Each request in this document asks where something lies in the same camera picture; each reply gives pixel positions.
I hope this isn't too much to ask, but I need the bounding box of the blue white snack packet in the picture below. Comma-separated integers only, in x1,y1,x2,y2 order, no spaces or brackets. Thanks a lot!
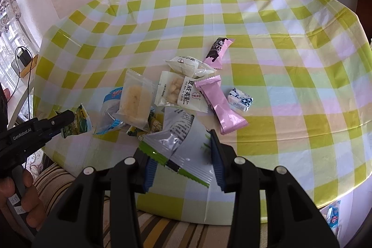
93,87,128,135

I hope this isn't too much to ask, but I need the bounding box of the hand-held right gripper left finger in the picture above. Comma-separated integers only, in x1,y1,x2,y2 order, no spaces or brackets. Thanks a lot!
32,149,159,248

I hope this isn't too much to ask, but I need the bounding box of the white packet with green edge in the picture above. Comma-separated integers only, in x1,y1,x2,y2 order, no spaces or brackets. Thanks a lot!
138,106,215,187

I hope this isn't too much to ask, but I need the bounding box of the lace curtain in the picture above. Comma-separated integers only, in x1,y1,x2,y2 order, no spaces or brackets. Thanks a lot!
0,0,41,86

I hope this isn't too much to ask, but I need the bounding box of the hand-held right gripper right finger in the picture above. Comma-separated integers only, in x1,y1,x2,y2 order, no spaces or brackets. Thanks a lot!
209,129,340,248

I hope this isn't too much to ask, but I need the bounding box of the yellow green snack packet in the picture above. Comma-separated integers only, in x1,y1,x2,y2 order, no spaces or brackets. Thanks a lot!
126,109,165,141

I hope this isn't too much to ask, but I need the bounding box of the pink packet with dark print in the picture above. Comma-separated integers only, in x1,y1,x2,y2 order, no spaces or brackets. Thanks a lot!
203,37,235,71

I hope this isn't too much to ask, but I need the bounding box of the black cable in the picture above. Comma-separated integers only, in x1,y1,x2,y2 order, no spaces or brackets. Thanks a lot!
14,46,35,121

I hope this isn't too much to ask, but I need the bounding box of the plain pink snack packet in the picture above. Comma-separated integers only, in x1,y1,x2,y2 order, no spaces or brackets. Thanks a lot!
194,76,248,135

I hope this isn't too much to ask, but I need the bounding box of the small blue white candy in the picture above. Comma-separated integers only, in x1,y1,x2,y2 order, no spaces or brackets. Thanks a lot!
227,88,253,112

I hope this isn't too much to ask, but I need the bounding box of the square pastry clear packet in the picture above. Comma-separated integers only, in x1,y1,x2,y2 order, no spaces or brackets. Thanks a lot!
112,68,156,132

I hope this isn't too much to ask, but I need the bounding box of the green checkered tablecloth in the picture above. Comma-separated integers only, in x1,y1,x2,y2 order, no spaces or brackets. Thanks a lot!
33,0,372,225

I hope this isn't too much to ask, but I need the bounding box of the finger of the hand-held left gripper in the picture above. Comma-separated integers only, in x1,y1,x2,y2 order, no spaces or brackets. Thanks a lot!
37,110,76,139

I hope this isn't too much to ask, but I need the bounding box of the white curved desk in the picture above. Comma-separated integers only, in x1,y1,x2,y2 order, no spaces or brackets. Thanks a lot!
7,71,37,126

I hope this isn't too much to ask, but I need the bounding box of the black charger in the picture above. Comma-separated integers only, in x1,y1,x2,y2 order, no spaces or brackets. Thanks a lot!
16,50,32,65

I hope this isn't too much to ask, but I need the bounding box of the yellow power strip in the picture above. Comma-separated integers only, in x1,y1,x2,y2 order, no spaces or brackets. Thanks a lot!
20,55,40,77

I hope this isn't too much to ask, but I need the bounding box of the white pillow snack packet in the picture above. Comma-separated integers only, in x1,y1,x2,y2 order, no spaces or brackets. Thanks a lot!
166,56,217,80

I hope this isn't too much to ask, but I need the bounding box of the person's left hand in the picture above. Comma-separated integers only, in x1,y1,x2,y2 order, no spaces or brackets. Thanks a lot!
0,169,47,231

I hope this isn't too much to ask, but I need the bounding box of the blue cartoon print packet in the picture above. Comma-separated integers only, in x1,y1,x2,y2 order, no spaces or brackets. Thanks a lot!
325,202,342,237

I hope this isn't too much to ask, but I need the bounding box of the white nut snack packet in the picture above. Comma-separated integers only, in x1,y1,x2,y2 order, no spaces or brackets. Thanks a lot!
154,71,210,112

